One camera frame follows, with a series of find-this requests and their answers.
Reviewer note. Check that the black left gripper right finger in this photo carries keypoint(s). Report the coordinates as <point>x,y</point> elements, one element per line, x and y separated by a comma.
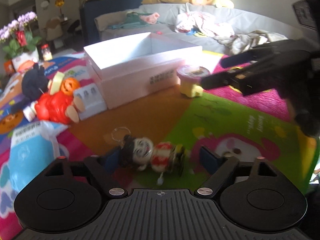
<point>220,170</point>

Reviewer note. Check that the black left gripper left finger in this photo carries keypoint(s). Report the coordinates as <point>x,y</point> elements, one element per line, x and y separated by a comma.
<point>100,170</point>

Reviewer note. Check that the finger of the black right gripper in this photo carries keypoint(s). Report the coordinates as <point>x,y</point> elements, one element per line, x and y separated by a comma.
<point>240,57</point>
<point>233,78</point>

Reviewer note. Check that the pink lid yellow cup toy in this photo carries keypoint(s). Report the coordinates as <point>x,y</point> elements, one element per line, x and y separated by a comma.
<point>190,77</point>

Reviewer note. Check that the cartoon figurine keychain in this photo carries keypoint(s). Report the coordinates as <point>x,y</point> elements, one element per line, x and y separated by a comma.
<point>140,153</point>

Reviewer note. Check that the blue white plastic packet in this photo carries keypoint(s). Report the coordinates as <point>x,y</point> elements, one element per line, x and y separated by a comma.
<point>33,147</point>

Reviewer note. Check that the red piggy doll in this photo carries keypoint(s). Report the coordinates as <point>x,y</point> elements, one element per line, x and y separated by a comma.
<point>59,108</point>

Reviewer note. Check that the orange pumpkin toy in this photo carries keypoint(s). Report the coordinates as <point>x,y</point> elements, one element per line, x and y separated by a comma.
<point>69,85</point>

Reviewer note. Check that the pink white clothes pile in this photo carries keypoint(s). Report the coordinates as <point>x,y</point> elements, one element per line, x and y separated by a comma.
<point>210,24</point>

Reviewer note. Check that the grey covered sofa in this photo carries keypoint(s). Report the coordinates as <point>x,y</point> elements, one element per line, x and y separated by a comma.
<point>250,29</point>

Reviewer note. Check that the colourful play mat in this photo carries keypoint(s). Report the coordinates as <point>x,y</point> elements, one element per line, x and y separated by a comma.
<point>259,201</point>

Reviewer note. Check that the white cardboard box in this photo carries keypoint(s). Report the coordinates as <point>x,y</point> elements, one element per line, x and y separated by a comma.
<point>131,67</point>

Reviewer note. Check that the black plush toy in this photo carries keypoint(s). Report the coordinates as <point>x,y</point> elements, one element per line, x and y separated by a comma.
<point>34,84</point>

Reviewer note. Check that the green cloth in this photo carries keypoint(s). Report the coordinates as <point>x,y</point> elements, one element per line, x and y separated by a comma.
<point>133,20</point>

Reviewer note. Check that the clear snack jar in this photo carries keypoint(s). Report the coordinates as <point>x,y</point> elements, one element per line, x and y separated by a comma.
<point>46,52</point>

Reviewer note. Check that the beige dining chair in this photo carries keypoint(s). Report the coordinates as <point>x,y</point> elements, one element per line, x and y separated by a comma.
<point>53,29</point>

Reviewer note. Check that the pink orchid flower pot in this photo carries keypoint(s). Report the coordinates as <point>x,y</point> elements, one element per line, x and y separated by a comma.
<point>20,45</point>

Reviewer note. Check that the orange hanging lantern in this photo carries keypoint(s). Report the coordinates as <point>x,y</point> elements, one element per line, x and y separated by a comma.
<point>59,3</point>

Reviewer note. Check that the white round wall clock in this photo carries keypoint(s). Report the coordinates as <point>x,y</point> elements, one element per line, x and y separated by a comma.
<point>45,4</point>

